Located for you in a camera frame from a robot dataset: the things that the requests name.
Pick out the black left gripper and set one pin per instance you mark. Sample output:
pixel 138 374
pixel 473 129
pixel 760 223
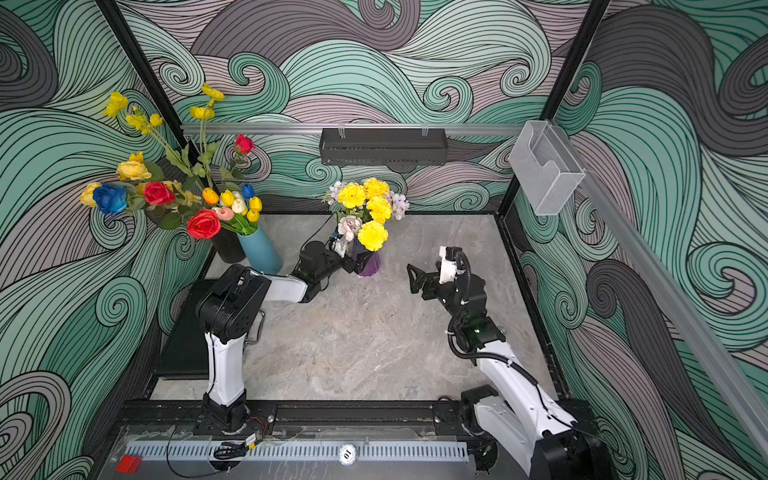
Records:
pixel 358 266

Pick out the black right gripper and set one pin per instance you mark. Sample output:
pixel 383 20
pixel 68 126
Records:
pixel 433 282

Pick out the purple glass vase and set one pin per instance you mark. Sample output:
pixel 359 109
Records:
pixel 372 265

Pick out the yellow carnation flower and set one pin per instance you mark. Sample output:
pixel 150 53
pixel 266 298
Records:
pixel 374 187
pixel 379 209
pixel 352 196
pixel 372 236

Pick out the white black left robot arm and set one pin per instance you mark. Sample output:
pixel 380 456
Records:
pixel 225 397

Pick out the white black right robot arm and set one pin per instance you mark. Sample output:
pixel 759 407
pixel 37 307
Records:
pixel 512 411

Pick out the teal ceramic vase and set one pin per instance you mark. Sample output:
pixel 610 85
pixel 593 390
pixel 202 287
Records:
pixel 260 252

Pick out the black vase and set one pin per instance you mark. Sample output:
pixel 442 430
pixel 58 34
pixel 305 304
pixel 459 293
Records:
pixel 228 247

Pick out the pink lilac flower bunch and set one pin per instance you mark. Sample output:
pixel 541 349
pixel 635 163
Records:
pixel 349 222

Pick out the colourful tulip bunch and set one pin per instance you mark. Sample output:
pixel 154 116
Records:
pixel 237 210

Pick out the mixed rose bouquet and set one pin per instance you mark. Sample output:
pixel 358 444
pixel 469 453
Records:
pixel 142 185

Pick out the red small block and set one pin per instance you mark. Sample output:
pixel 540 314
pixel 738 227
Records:
pixel 128 464

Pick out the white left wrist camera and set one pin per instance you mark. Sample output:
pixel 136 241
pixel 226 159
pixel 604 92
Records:
pixel 340 246

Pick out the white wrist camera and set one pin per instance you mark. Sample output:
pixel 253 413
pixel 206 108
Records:
pixel 340 246
pixel 450 265

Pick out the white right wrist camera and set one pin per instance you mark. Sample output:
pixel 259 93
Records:
pixel 450 265

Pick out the black corner frame post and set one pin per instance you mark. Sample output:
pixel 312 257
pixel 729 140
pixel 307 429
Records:
pixel 575 52

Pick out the black wall tray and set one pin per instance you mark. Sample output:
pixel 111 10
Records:
pixel 399 149

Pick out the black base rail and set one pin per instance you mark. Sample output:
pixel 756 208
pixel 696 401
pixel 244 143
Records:
pixel 284 419

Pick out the clear plastic wall bin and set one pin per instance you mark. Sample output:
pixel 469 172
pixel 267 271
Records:
pixel 546 165

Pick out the black case with handle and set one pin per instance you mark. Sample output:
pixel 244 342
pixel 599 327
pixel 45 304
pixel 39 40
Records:
pixel 183 342

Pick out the white slotted cable duct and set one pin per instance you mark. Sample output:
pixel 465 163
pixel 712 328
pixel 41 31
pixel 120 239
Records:
pixel 394 451

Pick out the black left corner post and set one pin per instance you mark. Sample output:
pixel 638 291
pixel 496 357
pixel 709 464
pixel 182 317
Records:
pixel 128 42

